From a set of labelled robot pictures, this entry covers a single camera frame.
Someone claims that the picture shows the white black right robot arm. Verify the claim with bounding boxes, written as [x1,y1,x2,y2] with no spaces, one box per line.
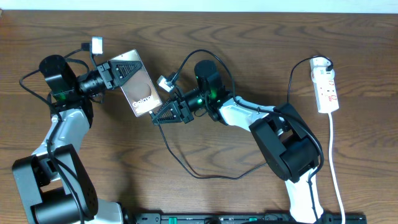
[151,60,324,223]

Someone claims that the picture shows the black USB charging cable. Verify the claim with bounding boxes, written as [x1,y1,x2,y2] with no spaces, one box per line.
[149,55,335,180]

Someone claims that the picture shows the white power strip cord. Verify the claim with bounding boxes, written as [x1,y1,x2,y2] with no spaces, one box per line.
[328,112,346,224]

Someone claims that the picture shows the white power strip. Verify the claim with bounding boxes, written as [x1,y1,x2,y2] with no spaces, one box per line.
[311,68,340,114]

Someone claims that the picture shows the white USB wall charger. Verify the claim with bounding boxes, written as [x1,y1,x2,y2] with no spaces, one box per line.
[310,56,335,79]

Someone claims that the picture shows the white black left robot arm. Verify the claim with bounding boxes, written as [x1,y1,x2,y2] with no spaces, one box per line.
[12,50,144,223]

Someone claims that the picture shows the Galaxy S25 Ultra smartphone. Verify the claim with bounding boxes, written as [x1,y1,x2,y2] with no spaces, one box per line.
[110,49,162,117]

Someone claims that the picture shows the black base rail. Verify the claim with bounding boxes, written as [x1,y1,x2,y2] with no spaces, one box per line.
[132,213,368,224]

